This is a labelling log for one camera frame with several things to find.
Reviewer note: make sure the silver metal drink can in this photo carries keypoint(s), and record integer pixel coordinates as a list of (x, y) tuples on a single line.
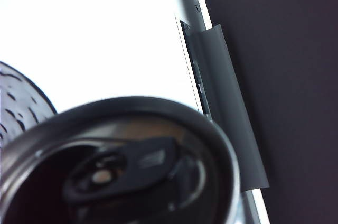
[(118, 166)]

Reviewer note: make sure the dark desk divider panel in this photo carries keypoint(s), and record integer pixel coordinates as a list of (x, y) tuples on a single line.
[(285, 76)]

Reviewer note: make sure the dark textured glass mug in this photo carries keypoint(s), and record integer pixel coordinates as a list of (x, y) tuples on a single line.
[(18, 97)]

